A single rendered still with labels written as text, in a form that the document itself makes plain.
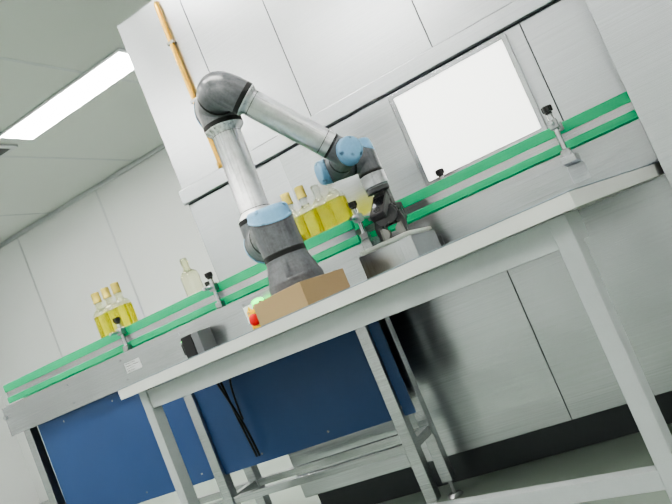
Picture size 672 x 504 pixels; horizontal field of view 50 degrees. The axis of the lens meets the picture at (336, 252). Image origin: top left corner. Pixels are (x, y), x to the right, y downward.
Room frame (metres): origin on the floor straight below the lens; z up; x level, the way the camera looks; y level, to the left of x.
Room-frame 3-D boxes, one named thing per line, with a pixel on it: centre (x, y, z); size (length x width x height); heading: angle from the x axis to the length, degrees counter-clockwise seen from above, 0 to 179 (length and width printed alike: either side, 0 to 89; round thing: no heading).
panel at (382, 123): (2.43, -0.35, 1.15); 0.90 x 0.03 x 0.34; 65
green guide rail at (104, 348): (2.63, 0.71, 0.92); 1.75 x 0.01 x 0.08; 65
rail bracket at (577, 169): (1.98, -0.69, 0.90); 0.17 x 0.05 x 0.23; 155
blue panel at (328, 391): (2.69, 0.64, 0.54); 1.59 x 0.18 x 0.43; 65
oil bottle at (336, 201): (2.41, -0.07, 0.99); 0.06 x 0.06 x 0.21; 65
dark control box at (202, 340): (2.49, 0.56, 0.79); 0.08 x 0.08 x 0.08; 65
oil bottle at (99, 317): (2.90, 0.97, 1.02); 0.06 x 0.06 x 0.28; 65
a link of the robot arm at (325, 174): (2.08, -0.10, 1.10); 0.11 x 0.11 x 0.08; 18
